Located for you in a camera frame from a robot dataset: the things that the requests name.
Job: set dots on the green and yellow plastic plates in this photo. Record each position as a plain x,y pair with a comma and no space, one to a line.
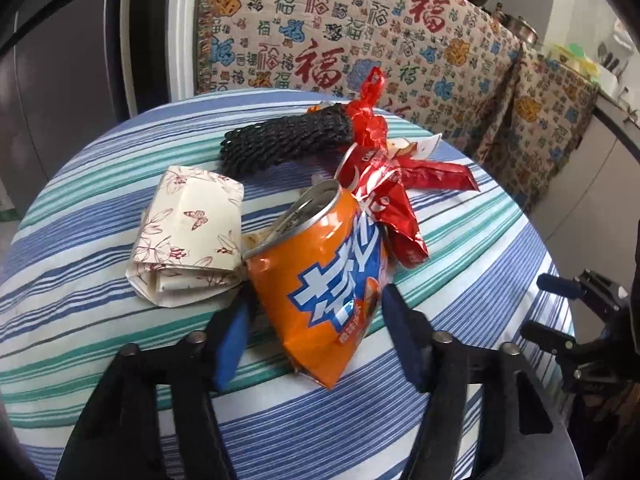
572,60

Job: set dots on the grey refrigerator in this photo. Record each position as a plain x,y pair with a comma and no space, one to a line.
60,85

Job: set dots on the printed beige blanket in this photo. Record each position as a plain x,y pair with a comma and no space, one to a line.
350,25

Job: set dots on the blue green striped tablecloth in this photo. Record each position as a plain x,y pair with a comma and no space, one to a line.
100,310

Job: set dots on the white utensil holder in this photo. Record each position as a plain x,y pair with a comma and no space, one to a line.
615,55

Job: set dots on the crushed orange drink can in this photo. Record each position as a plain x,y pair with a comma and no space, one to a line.
320,285

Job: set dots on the red snack wrapper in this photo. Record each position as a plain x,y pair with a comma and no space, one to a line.
395,210

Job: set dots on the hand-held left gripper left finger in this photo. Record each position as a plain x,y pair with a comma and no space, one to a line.
234,347

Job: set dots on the knotted red plastic bag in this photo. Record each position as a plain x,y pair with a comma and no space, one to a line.
367,125

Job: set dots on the folded floral paper napkin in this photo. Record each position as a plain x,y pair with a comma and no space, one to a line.
185,230

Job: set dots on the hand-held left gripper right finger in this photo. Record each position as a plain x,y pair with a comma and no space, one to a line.
400,330

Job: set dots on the black foam fruit net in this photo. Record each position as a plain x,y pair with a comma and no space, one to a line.
285,140

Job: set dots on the metal pot with lid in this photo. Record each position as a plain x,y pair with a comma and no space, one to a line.
517,25

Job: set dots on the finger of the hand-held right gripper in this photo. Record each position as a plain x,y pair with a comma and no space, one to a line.
560,285
545,335

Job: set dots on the white kitchen cabinet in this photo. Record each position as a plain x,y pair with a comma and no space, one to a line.
600,185

